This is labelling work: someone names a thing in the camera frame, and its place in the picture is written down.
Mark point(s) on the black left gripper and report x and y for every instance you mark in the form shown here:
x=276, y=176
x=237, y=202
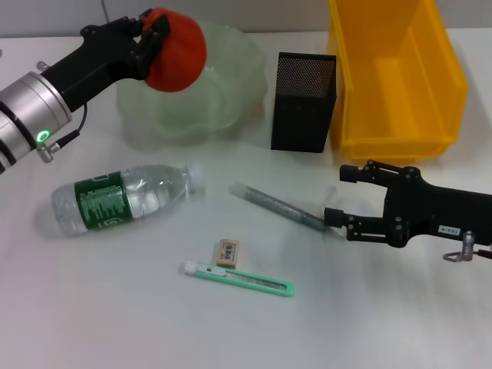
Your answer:
x=96, y=61

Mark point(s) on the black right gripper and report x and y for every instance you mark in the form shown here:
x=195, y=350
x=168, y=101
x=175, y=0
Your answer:
x=415, y=207

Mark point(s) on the red ball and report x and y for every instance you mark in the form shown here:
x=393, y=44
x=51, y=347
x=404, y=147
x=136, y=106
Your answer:
x=180, y=57

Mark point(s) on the grey glitter pen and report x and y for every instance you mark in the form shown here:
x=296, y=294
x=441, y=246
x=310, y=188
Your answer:
x=276, y=205

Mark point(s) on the green utility knife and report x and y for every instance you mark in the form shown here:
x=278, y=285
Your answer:
x=246, y=280

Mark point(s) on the beige eraser with barcode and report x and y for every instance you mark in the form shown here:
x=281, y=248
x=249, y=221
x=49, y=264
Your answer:
x=227, y=253

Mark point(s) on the clear water bottle green label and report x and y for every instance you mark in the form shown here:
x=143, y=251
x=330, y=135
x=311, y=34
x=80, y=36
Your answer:
x=115, y=200

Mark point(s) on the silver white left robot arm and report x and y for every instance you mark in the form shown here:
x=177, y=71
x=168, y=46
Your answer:
x=27, y=111

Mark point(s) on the black mesh pen holder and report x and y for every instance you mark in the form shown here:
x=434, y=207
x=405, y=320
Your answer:
x=301, y=115

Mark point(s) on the green glass fruit bowl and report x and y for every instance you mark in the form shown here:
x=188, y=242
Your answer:
x=223, y=100

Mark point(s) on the yellow plastic bin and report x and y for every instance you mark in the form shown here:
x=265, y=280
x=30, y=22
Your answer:
x=399, y=96

